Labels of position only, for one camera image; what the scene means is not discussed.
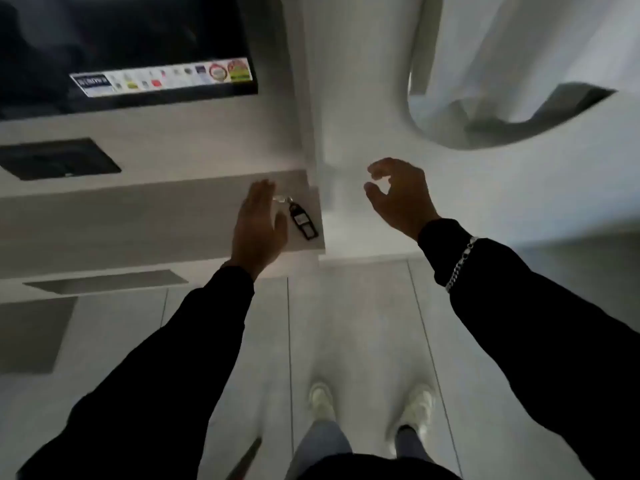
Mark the white curtain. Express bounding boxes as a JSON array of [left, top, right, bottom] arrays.
[[407, 0, 640, 151]]

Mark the sticker strip on television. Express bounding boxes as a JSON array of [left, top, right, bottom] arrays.
[[69, 57, 252, 98]]

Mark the person's right grey trouser leg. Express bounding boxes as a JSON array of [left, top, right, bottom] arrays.
[[394, 426, 435, 464]]

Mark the person's black top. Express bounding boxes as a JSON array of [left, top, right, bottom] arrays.
[[299, 451, 462, 480]]

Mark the person's right forearm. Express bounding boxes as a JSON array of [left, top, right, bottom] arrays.
[[417, 218, 640, 480]]

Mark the person's grey trouser leg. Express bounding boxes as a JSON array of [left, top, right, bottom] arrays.
[[394, 426, 435, 464], [284, 419, 354, 480]]

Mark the person's left forearm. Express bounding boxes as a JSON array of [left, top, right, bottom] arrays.
[[16, 265, 256, 480]]

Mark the black key fob with ring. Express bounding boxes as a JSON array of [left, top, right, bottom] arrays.
[[273, 195, 320, 241]]

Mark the person's left hand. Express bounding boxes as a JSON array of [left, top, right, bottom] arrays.
[[227, 179, 290, 281]]

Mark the person's left white shoe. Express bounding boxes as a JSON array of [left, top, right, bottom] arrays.
[[307, 380, 337, 424]]

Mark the black television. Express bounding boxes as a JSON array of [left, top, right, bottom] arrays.
[[0, 0, 259, 120]]

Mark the silver chain bracelet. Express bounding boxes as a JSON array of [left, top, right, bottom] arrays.
[[444, 236, 480, 295]]

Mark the person's right hand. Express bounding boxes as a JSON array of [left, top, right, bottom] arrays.
[[363, 157, 441, 242]]

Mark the black flat set-top box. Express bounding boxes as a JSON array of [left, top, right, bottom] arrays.
[[0, 138, 122, 182]]

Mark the white television cabinet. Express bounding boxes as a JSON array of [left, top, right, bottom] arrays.
[[0, 92, 327, 300]]

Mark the person's white shoe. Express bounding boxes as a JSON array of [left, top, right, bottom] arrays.
[[307, 380, 337, 424], [396, 383, 437, 445]]

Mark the person's left grey trouser leg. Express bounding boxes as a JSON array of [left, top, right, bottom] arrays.
[[284, 419, 354, 480]]

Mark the person's right white shoe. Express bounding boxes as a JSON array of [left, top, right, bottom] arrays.
[[396, 383, 437, 445]]

